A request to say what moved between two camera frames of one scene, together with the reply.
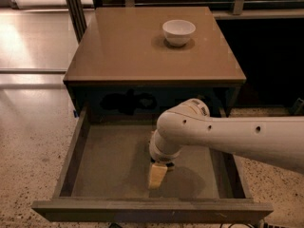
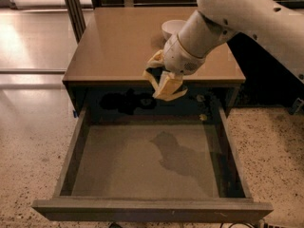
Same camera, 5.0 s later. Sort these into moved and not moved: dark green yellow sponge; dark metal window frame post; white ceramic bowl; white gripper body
Moved: white gripper body; dark green yellow sponge
Not moved: white ceramic bowl; dark metal window frame post
